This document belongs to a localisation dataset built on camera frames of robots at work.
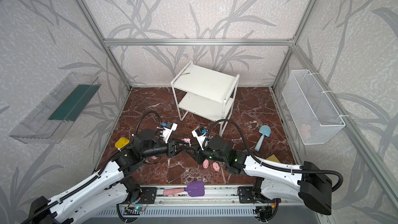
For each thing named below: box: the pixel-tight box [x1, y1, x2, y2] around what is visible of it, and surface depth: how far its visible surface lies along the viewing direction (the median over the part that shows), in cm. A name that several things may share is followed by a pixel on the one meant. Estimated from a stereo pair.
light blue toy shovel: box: [254, 124, 272, 152], surface depth 98 cm
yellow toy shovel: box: [114, 136, 131, 149], surface depth 93 cm
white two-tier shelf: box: [171, 61, 240, 137], surface depth 80 cm
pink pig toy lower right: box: [212, 161, 221, 172], surface depth 83 cm
